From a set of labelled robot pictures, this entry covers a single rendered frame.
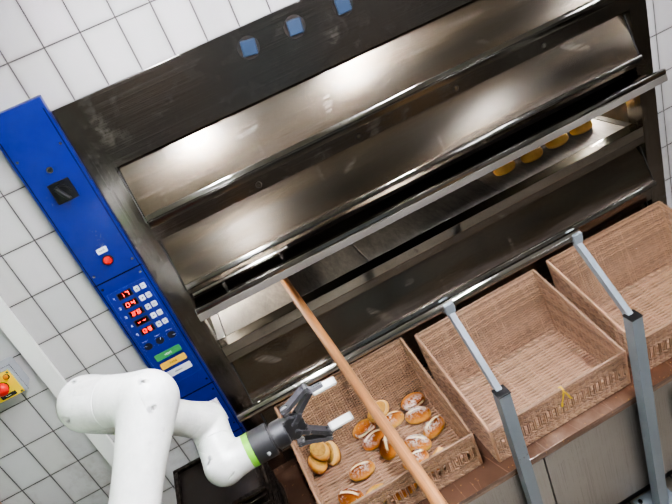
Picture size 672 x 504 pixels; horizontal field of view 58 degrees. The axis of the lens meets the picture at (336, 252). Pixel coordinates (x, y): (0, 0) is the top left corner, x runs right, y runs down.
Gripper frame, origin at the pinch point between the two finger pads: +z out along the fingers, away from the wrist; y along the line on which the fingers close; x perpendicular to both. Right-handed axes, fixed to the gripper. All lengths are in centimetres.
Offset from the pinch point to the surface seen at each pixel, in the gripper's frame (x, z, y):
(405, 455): 28.9, 6.2, -0.7
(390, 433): 20.7, 6.1, -0.7
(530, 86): -54, 110, -34
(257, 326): -57, -11, 2
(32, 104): -52, -36, -94
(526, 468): 5, 43, 58
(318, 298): -55, 12, 2
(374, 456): -34, 4, 61
